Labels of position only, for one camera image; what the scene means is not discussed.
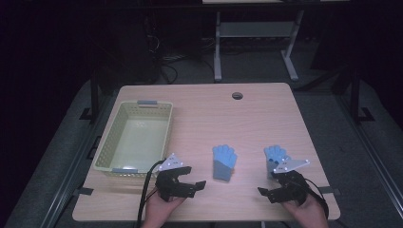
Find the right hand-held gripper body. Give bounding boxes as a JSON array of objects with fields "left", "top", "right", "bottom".
[{"left": 267, "top": 159, "right": 311, "bottom": 206}]

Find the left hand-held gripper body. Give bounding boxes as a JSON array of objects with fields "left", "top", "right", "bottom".
[{"left": 154, "top": 153, "right": 195, "bottom": 203}]

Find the blue knit glove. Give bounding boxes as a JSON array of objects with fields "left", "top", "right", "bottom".
[
  {"left": 211, "top": 143, "right": 239, "bottom": 182},
  {"left": 263, "top": 144, "right": 292, "bottom": 181}
]

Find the cream perforated plastic basket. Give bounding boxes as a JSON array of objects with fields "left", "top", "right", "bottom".
[{"left": 93, "top": 100, "right": 174, "bottom": 179}]

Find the person's left hand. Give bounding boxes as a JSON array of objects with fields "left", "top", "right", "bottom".
[{"left": 141, "top": 191, "right": 186, "bottom": 228}]

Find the person's right hand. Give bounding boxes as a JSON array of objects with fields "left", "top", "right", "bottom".
[{"left": 281, "top": 193, "right": 331, "bottom": 228}]

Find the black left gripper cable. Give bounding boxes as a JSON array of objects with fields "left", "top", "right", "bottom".
[{"left": 135, "top": 158, "right": 167, "bottom": 228}]

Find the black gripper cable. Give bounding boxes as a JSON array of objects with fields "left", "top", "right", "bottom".
[
  {"left": 135, "top": 158, "right": 167, "bottom": 228},
  {"left": 297, "top": 180, "right": 331, "bottom": 219}
]

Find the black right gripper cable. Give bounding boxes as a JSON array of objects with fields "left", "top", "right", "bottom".
[{"left": 297, "top": 180, "right": 331, "bottom": 219}]

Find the black table edge strap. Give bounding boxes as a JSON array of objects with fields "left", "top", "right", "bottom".
[
  {"left": 317, "top": 186, "right": 340, "bottom": 196},
  {"left": 73, "top": 186, "right": 95, "bottom": 197}
]

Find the aluminium floor rail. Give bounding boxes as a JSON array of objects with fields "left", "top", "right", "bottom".
[
  {"left": 336, "top": 94, "right": 403, "bottom": 219},
  {"left": 39, "top": 94, "right": 112, "bottom": 228}
]

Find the bundle of floor cables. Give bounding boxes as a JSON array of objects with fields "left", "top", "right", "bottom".
[{"left": 148, "top": 34, "right": 203, "bottom": 85}]

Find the white metal table frame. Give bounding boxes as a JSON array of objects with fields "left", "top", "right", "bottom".
[{"left": 213, "top": 9, "right": 305, "bottom": 83}]

